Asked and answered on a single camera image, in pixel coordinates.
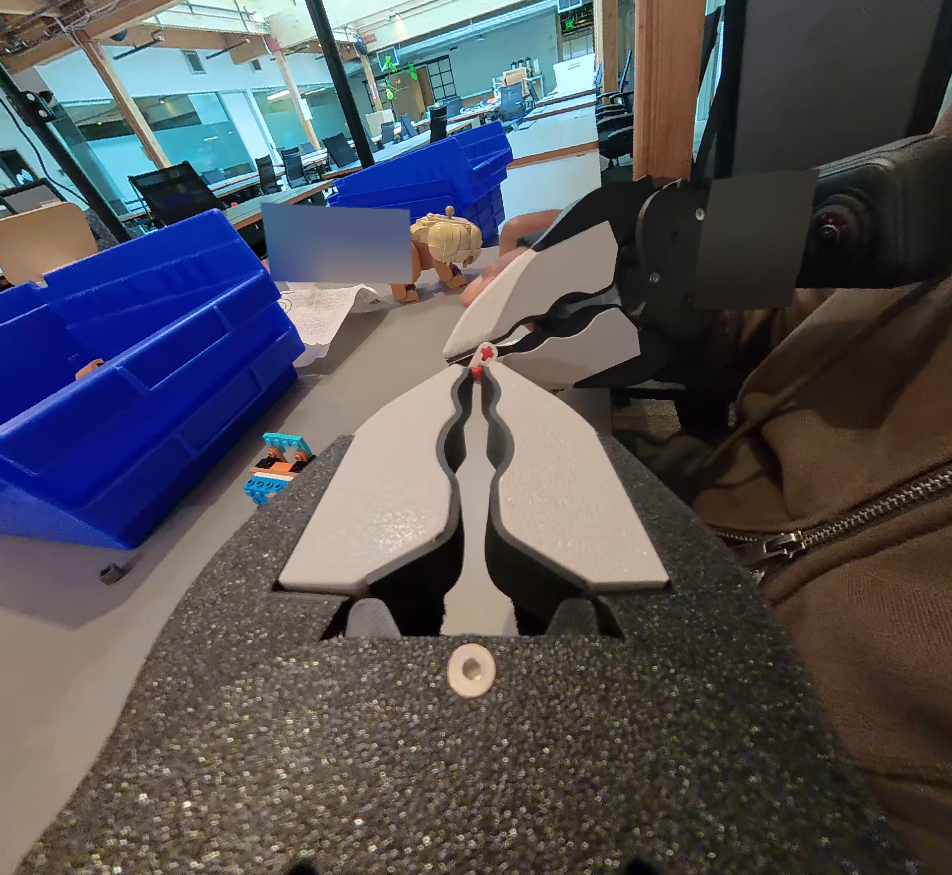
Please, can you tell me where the black light stand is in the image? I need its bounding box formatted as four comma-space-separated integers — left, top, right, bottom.
0, 64, 132, 244

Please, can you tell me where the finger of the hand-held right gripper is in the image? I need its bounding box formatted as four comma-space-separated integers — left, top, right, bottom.
499, 303, 644, 392
442, 221, 621, 363

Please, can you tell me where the blue plastic bin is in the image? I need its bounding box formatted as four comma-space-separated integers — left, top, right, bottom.
328, 121, 514, 244
0, 209, 269, 430
0, 268, 306, 549

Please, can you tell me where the blue orange toy brick assembly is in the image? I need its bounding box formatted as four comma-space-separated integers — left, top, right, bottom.
243, 432, 316, 507

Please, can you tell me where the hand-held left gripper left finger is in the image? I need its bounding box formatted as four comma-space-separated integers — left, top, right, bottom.
279, 365, 473, 626

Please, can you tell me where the brown toy brick model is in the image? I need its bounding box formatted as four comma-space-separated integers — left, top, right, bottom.
390, 209, 484, 303

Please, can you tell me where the wooden pillar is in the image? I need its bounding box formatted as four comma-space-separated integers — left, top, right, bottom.
633, 0, 715, 181

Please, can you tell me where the printed paper sheet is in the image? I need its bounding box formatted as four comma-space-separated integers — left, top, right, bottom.
276, 280, 391, 367

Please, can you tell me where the large black screen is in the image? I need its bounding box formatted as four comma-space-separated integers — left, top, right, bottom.
700, 0, 952, 184

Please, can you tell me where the long wooden office table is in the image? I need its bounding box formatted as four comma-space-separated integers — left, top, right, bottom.
224, 179, 343, 229

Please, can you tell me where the black metal post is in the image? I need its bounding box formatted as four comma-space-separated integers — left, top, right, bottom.
280, 0, 376, 169

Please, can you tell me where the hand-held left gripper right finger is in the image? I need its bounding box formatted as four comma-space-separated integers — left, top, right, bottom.
485, 362, 670, 608

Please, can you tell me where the person's right hand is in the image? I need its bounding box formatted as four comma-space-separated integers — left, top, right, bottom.
459, 210, 563, 308

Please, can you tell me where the black office chair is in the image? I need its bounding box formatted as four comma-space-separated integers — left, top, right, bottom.
595, 87, 635, 169
130, 161, 224, 229

